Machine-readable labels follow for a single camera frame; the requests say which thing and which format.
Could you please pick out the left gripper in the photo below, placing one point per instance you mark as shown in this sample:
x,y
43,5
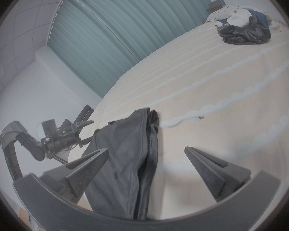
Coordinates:
x,y
69,141

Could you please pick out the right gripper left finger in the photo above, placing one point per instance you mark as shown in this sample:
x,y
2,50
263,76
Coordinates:
x,y
84,172

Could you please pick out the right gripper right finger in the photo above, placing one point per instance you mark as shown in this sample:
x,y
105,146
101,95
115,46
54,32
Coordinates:
x,y
214,174

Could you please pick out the black T-shirt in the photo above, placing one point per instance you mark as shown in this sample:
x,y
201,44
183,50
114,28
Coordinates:
x,y
125,157

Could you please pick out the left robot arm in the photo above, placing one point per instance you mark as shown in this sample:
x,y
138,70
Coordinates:
x,y
36,145

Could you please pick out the bed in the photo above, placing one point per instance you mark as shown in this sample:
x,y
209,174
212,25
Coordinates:
x,y
207,85

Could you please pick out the pile of clothes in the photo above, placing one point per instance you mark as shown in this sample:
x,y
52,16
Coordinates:
x,y
248,30

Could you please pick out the blue-green curtain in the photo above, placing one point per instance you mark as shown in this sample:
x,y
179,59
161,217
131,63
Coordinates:
x,y
86,52
147,15

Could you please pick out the white printed pillow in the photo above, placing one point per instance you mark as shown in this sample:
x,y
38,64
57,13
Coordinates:
x,y
219,14

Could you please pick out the grey bedside table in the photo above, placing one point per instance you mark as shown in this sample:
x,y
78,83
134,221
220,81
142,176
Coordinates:
x,y
215,5

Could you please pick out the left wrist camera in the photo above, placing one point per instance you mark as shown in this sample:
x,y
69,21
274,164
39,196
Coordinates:
x,y
65,131

